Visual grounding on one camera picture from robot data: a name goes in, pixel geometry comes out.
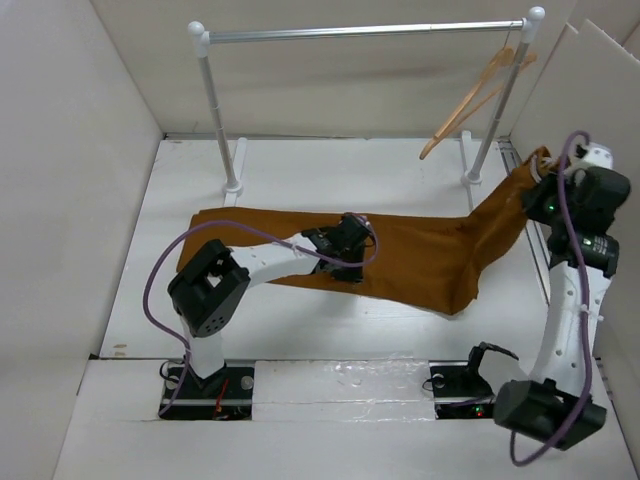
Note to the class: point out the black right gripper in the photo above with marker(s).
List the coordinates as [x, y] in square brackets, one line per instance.
[533, 196]

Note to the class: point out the wooden clothes hanger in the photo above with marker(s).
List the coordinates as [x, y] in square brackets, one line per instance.
[484, 90]

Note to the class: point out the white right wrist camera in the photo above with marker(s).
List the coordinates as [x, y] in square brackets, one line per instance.
[592, 155]

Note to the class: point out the silver white clothes rack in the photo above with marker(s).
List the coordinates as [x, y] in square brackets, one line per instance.
[203, 39]

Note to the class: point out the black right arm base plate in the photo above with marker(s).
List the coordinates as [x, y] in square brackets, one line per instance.
[458, 391]

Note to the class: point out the aluminium rail right side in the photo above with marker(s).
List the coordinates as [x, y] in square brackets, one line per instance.
[534, 234]

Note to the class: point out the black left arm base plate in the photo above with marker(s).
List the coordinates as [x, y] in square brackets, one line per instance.
[228, 397]

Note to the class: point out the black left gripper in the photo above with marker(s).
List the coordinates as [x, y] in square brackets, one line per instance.
[352, 275]

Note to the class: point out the brown trousers with striped trim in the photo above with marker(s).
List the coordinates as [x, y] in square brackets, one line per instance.
[428, 262]

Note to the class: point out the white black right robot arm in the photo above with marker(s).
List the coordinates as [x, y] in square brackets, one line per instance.
[554, 404]

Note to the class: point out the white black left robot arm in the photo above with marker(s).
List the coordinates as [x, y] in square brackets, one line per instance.
[207, 291]

